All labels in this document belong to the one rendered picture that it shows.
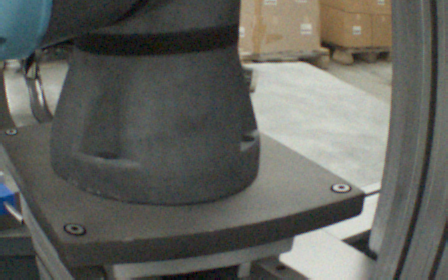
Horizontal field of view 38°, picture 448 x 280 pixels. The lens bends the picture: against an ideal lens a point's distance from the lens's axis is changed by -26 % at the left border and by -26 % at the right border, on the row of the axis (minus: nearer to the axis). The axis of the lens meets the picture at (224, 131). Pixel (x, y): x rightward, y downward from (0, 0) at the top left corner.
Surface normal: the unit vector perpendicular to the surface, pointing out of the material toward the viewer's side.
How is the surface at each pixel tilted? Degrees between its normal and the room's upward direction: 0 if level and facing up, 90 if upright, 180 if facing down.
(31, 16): 118
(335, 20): 90
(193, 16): 90
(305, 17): 81
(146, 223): 0
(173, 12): 90
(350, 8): 93
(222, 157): 73
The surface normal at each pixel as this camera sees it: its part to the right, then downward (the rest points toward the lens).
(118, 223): 0.06, -0.95
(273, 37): 0.61, 0.29
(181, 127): 0.40, 0.00
